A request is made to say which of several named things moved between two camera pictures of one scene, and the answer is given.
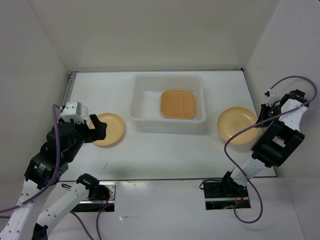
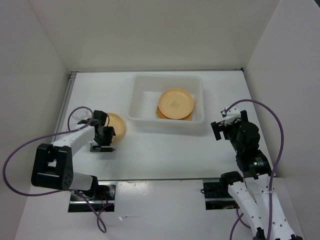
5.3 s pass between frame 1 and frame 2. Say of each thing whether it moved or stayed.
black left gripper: moved
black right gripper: moved
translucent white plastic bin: stayed
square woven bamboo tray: moved
